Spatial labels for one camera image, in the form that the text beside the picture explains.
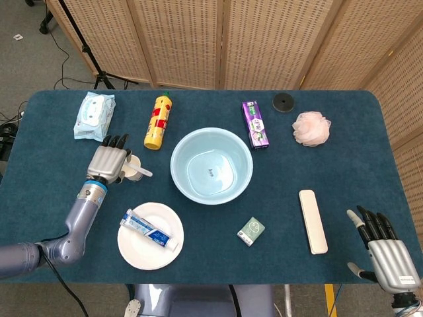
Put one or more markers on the small white floor tag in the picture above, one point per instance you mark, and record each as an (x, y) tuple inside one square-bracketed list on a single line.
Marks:
[(18, 37)]

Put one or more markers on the grey-blue robot torso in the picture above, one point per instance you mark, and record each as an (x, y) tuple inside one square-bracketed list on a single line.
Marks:
[(198, 300)]

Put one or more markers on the blue white toothpaste tube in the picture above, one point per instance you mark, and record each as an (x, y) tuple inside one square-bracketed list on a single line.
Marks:
[(148, 232)]

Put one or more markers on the yellow red bottle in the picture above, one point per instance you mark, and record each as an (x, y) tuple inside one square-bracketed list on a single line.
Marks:
[(158, 122)]

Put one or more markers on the green white tissue pack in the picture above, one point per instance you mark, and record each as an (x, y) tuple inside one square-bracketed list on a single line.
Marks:
[(252, 230)]

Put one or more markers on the blue felt table cover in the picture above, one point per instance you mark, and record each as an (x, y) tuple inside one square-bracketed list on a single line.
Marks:
[(198, 231)]

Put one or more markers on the black tripod stand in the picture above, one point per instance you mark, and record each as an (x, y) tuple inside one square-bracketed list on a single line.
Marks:
[(86, 49)]

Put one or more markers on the pink mesh bath pouf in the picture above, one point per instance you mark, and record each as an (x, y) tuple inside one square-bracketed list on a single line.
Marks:
[(310, 130)]

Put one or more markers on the beige long flat case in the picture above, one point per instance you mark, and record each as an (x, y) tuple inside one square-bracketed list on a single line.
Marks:
[(313, 221)]

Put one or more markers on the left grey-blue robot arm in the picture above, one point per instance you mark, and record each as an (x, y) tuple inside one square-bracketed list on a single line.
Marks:
[(82, 218)]

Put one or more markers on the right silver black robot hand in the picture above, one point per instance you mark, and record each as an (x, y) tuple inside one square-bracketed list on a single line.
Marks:
[(391, 264)]

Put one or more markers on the white paper cup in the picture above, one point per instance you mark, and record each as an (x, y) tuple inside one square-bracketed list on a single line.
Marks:
[(130, 173)]

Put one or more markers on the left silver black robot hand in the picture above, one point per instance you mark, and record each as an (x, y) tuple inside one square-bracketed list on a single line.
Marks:
[(105, 162)]

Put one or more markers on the light blue plastic bowl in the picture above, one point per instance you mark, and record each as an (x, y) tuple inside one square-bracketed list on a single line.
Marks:
[(211, 195)]

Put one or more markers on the white paper plate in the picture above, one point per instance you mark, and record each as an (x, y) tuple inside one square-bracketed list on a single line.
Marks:
[(145, 257)]

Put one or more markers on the grey white toothbrush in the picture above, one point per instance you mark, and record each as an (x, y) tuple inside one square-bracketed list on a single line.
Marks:
[(145, 171)]

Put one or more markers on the purple toothpaste box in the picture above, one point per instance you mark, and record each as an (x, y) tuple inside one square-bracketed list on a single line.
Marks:
[(256, 125)]

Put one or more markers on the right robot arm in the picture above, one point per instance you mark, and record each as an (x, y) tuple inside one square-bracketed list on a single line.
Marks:
[(404, 305)]

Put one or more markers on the light blue wet wipes pack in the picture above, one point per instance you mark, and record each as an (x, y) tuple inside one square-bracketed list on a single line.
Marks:
[(92, 119)]

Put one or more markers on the black round disc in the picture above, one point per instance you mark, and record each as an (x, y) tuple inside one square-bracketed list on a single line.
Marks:
[(279, 105)]

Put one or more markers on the yellow vertical bar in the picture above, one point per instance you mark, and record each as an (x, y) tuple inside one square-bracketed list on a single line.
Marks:
[(330, 300)]

